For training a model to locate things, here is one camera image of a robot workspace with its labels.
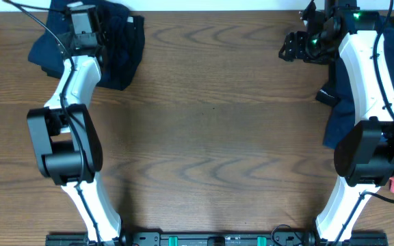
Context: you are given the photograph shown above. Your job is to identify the navy blue shorts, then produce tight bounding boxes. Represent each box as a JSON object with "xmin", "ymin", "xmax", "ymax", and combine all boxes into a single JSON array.
[
  {"xmin": 322, "ymin": 15, "xmax": 394, "ymax": 151},
  {"xmin": 27, "ymin": 0, "xmax": 140, "ymax": 90}
]

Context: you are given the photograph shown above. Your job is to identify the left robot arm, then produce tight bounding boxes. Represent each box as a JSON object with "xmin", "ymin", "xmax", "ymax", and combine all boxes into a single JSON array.
[{"xmin": 27, "ymin": 1, "xmax": 122, "ymax": 245}]

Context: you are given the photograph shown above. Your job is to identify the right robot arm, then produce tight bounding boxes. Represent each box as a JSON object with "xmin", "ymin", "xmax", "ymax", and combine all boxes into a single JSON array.
[{"xmin": 278, "ymin": 1, "xmax": 394, "ymax": 245}]

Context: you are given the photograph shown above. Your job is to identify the black garment with logo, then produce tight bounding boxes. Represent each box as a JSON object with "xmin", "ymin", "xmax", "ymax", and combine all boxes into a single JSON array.
[{"xmin": 315, "ymin": 15, "xmax": 394, "ymax": 107}]

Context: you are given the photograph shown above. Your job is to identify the folded black shorts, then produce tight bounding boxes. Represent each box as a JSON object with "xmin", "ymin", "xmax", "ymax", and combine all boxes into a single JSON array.
[{"xmin": 41, "ymin": 13, "xmax": 146, "ymax": 92}]

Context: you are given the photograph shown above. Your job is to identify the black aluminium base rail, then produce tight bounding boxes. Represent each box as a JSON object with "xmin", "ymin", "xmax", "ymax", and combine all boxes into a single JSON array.
[{"xmin": 44, "ymin": 231, "xmax": 389, "ymax": 246}]

